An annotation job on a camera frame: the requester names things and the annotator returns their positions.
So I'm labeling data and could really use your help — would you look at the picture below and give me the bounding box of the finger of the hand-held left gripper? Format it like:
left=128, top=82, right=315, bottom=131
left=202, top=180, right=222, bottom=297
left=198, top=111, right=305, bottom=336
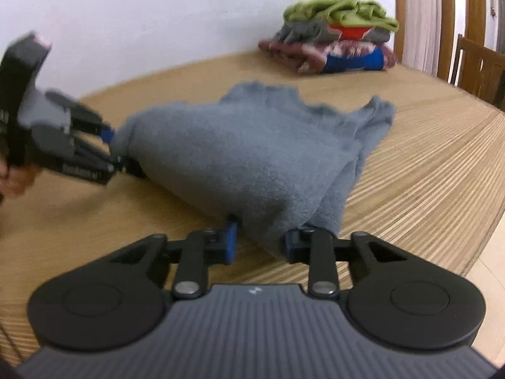
left=45, top=91, right=116, bottom=145
left=33, top=125, right=145, bottom=186

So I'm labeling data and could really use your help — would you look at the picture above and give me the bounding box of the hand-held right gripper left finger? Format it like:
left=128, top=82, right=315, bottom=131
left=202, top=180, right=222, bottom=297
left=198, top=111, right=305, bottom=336
left=108, top=215, right=240, bottom=300

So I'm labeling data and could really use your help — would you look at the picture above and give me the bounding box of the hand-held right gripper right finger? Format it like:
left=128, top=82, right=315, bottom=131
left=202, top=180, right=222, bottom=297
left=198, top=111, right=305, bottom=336
left=283, top=226, right=410, bottom=300

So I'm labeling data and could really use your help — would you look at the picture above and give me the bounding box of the grey sweater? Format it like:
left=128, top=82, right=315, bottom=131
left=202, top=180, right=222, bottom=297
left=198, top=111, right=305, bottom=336
left=110, top=81, right=396, bottom=261

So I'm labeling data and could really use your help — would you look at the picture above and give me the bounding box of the person's left hand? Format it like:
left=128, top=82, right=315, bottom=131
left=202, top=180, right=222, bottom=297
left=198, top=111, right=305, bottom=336
left=0, top=160, right=36, bottom=204

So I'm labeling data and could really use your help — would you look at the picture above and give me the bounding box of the grey red folded garment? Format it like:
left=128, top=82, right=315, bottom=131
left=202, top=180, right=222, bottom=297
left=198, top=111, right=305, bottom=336
left=279, top=21, right=391, bottom=45

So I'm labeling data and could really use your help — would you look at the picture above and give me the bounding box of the wooden chair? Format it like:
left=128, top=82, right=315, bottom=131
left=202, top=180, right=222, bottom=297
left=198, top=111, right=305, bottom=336
left=450, top=33, right=505, bottom=112

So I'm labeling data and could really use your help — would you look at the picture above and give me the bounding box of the pale striped curtain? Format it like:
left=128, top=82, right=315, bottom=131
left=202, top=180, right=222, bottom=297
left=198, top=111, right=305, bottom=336
left=404, top=0, right=444, bottom=78

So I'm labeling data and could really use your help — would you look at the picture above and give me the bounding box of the wooden frame post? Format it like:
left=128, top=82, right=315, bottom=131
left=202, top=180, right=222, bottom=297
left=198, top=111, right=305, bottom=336
left=395, top=0, right=407, bottom=64
left=437, top=0, right=457, bottom=82

